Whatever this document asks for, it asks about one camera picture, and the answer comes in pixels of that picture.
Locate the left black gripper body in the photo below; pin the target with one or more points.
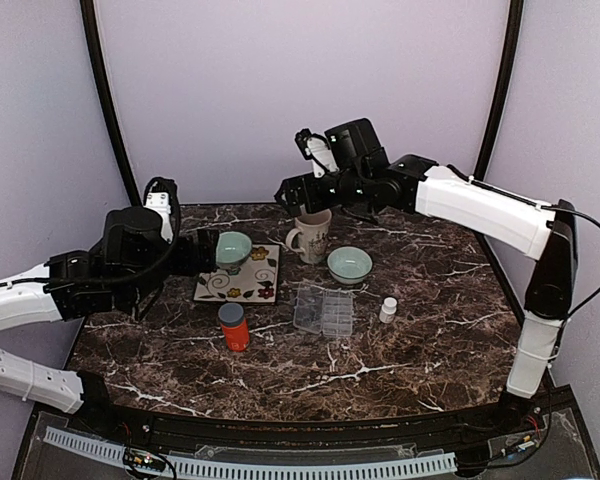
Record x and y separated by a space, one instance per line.
188 265

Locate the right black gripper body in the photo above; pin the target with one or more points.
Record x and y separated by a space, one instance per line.
314 201

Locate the clear plastic pill organizer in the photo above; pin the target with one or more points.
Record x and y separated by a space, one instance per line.
318 310

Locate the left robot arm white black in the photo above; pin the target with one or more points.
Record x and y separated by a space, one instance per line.
125 271

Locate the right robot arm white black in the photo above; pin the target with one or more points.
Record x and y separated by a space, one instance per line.
351 166

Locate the cream ceramic mug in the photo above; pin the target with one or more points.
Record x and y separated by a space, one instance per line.
309 236

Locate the celadon bowl on tray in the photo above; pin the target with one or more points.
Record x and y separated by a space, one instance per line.
233 249

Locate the square floral ceramic tray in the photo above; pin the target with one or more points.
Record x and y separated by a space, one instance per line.
254 282

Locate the orange bottle grey cap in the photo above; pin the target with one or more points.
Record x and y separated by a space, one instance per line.
234 326

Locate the celadon bowl on table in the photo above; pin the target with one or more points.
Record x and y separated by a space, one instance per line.
349 265

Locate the small white pill bottle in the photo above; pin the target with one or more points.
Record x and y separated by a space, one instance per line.
388 310

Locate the small circuit board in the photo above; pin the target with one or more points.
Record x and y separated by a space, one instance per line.
137 459

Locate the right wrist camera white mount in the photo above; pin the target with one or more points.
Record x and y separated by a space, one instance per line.
315 149

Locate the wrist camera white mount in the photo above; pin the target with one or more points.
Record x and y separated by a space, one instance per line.
160 195
315 149

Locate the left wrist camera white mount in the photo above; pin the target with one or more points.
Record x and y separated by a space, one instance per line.
160 195

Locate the white slotted cable duct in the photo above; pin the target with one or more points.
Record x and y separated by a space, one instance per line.
252 465

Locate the left black frame post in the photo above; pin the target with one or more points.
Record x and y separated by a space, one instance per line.
106 100

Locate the black frame post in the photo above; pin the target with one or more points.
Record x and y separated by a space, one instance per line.
106 100
501 89

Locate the black front table rail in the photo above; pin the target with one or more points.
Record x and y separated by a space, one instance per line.
171 431

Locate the right black frame post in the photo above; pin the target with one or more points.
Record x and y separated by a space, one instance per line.
501 89

